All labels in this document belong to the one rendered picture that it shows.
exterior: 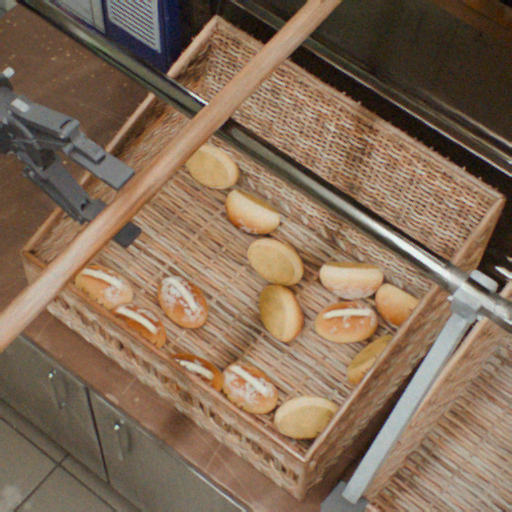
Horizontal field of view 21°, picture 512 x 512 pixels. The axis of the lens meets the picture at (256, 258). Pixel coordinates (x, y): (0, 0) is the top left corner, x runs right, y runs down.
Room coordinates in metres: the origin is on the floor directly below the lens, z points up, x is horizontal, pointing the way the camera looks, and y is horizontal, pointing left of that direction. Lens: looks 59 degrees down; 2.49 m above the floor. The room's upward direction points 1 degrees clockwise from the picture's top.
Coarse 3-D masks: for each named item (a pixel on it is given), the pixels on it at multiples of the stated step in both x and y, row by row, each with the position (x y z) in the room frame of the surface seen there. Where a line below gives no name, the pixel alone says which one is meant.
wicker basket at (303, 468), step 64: (192, 64) 1.35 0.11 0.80; (128, 128) 1.23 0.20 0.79; (256, 128) 1.31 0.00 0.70; (320, 128) 1.25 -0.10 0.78; (384, 128) 1.20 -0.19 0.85; (192, 192) 1.25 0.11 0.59; (256, 192) 1.25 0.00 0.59; (384, 192) 1.16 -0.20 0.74; (448, 192) 1.11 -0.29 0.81; (128, 256) 1.12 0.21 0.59; (192, 256) 1.13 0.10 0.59; (320, 256) 1.13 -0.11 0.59; (384, 256) 1.11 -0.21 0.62; (448, 256) 1.07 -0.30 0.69; (64, 320) 1.00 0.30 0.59; (256, 320) 1.01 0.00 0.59; (384, 320) 1.01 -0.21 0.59; (192, 384) 0.83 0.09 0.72; (320, 384) 0.90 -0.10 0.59; (384, 384) 0.87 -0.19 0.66; (256, 448) 0.77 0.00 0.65; (320, 448) 0.74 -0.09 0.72
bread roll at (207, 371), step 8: (176, 360) 0.91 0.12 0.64; (184, 360) 0.91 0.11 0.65; (192, 360) 0.91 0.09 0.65; (200, 360) 0.91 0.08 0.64; (192, 368) 0.90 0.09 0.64; (200, 368) 0.90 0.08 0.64; (208, 368) 0.90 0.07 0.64; (200, 376) 0.88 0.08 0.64; (208, 376) 0.89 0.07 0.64; (216, 376) 0.89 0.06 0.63; (208, 384) 0.88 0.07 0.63; (216, 384) 0.88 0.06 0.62
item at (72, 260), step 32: (320, 0) 1.13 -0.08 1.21; (288, 32) 1.08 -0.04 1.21; (256, 64) 1.03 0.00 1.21; (224, 96) 0.98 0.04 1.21; (192, 128) 0.93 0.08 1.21; (160, 160) 0.89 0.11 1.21; (128, 192) 0.84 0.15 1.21; (96, 224) 0.80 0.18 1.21; (64, 256) 0.76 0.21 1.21; (32, 288) 0.72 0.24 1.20; (0, 320) 0.68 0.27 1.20; (0, 352) 0.65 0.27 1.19
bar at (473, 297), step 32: (32, 0) 1.16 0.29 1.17; (64, 32) 1.11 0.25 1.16; (96, 32) 1.10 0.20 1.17; (128, 64) 1.05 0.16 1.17; (160, 96) 1.01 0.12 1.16; (192, 96) 1.00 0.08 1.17; (224, 128) 0.96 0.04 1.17; (256, 160) 0.92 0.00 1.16; (288, 160) 0.91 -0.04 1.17; (320, 192) 0.87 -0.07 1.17; (352, 224) 0.83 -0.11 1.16; (384, 224) 0.82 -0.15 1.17; (416, 256) 0.78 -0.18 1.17; (448, 288) 0.75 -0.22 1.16; (480, 288) 0.74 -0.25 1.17; (448, 320) 0.73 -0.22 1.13; (480, 320) 0.72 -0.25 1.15; (448, 352) 0.70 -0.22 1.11; (416, 384) 0.67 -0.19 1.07; (384, 448) 0.62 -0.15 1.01; (352, 480) 0.59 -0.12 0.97
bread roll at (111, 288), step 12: (84, 276) 1.06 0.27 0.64; (96, 276) 1.05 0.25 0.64; (108, 276) 1.05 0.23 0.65; (120, 276) 1.06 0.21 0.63; (84, 288) 1.04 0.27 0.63; (96, 288) 1.04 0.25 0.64; (108, 288) 1.03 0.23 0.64; (120, 288) 1.04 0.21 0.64; (108, 300) 1.02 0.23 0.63; (120, 300) 1.02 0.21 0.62
